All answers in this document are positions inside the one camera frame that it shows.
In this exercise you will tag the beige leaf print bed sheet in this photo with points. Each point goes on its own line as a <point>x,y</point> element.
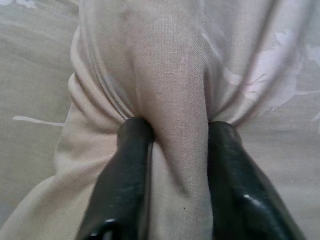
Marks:
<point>30,75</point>

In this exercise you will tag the beige leaf print pillow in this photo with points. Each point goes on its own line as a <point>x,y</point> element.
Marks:
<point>170,75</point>

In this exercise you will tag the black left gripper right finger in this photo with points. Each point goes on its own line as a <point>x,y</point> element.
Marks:
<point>237,195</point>

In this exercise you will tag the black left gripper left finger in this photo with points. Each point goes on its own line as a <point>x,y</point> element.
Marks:
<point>125,190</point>

